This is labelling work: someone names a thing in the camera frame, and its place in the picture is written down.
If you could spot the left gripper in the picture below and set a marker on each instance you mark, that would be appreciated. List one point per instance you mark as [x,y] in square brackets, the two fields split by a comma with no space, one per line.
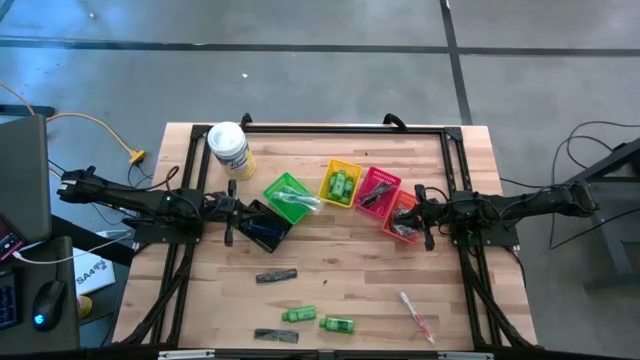
[218,206]

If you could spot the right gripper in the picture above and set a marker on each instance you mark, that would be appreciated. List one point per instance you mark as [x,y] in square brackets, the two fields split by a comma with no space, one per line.
[441,212]

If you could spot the black comb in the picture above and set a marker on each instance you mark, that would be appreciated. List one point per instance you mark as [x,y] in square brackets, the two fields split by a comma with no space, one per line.
[375,199]
[382,190]
[276,276]
[276,335]

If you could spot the blue white toothbrush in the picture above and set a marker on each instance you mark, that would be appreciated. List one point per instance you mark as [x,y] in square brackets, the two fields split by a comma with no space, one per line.
[295,196]
[307,204]
[289,201]

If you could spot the small green shampoo bottle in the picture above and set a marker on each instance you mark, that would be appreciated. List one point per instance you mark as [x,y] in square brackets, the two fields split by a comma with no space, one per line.
[299,314]
[332,186]
[340,182]
[337,325]
[348,190]

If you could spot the red white toothbrush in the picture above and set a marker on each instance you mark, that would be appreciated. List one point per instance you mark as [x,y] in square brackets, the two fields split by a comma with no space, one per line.
[416,316]

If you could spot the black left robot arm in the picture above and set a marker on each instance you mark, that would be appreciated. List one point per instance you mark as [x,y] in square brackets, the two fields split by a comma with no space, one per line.
[125,197]

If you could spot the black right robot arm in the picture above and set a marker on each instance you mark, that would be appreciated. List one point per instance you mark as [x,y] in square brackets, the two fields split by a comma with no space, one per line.
[525,205]

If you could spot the orange plastic basket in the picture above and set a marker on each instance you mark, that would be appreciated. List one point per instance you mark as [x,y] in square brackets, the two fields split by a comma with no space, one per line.
[407,196]

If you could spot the black plastic basket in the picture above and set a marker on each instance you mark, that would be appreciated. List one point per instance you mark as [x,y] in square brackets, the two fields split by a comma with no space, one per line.
[265,244]

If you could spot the green plastic basket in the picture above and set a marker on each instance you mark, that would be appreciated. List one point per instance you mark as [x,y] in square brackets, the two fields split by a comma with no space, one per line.
[277,187]

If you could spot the red plastic basket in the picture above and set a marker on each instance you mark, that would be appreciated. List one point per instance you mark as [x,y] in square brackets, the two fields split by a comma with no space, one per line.
[385,175]

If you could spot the yellow Lysol wipes canister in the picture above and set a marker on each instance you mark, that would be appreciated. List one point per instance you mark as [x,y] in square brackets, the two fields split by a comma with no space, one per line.
[227,142]

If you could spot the yellow plastic basket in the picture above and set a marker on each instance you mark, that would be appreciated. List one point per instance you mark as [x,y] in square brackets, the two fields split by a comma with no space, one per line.
[325,170]

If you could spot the white cardboard box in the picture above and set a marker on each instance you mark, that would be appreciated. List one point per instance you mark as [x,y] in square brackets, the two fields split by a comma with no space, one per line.
[92,275]

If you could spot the small yellow object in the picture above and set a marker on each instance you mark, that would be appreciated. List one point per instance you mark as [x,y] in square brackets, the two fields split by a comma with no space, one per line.
[85,306]

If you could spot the black side desk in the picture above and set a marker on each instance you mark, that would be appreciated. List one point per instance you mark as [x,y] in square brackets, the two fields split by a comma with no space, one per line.
[45,270]

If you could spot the black metal table stand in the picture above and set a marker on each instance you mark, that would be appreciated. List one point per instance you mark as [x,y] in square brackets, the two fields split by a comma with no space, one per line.
[610,160]

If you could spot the black computer mouse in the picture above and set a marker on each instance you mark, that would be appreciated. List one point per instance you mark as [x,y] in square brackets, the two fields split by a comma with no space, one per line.
[49,302]

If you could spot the grey laptop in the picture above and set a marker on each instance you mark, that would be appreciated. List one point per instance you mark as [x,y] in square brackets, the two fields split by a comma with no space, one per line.
[22,175]

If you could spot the black smartphone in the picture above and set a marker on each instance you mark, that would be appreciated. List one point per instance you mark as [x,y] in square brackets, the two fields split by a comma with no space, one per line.
[7,240]

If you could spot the black keyboard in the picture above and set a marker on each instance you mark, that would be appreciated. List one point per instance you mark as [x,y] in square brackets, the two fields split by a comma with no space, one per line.
[7,300]

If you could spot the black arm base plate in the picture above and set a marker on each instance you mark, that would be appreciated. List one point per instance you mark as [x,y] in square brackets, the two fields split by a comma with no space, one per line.
[505,237]
[150,236]

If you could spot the black aluminium rig frame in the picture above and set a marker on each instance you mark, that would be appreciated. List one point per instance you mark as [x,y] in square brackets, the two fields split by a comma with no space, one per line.
[300,129]

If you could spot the silver metal bracket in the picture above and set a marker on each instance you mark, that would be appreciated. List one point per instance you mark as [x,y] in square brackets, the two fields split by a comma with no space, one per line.
[465,356]
[186,355]

